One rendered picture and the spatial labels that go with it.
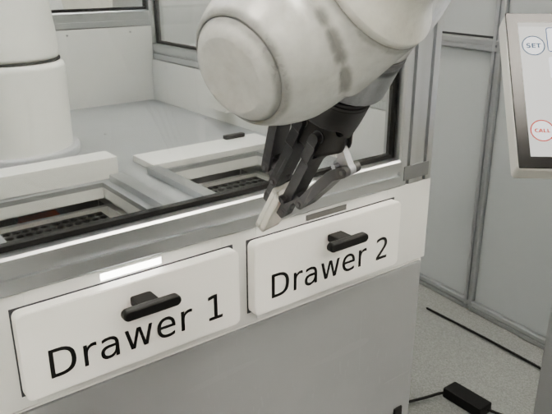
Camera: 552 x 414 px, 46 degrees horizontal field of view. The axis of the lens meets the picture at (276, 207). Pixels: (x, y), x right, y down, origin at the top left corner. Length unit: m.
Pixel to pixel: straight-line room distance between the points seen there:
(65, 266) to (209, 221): 0.19
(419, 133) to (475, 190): 1.51
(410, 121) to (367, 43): 0.66
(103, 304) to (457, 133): 1.99
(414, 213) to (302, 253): 0.26
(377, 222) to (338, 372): 0.27
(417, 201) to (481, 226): 1.47
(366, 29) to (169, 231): 0.47
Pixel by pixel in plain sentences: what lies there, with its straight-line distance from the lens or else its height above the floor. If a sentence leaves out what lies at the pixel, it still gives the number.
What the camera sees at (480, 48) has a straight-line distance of 2.48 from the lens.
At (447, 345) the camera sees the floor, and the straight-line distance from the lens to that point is 2.48.
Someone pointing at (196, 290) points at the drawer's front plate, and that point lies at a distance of 0.85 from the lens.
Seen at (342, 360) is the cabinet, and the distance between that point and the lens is 1.13.
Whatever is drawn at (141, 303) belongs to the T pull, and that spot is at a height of 0.91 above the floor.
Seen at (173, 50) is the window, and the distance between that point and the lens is 0.79.
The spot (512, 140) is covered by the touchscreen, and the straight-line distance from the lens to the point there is 1.21.
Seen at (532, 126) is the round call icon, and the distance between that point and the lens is 1.21.
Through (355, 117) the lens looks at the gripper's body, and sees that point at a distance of 0.65.
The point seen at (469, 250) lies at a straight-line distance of 2.65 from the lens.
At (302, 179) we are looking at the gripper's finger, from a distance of 0.73.
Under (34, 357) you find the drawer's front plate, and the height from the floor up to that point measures 0.87.
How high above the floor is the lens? 1.28
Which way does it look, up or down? 20 degrees down
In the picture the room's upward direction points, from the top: straight up
